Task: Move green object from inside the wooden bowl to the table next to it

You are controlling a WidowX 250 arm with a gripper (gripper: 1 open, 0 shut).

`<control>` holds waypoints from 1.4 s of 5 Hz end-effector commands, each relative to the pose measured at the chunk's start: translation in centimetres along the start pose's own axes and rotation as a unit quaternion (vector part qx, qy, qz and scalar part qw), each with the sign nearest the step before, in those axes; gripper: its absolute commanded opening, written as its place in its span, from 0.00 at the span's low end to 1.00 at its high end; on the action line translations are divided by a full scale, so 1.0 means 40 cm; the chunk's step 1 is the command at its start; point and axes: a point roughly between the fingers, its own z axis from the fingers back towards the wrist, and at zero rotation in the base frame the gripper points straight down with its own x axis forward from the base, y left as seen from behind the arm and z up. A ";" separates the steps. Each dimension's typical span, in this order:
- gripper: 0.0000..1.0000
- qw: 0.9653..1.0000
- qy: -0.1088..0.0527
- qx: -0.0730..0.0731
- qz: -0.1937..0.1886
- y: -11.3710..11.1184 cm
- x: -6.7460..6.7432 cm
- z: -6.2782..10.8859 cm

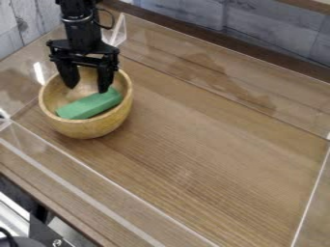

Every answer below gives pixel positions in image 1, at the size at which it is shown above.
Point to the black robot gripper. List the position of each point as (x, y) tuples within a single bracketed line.
[(83, 49)]

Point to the green rectangular block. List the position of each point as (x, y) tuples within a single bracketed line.
[(90, 105)]

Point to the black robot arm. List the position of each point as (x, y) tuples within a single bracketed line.
[(78, 8)]

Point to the clear acrylic enclosure wall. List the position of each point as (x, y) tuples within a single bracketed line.
[(220, 163)]

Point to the black metal bracket with bolt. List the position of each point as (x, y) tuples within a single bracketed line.
[(43, 234)]

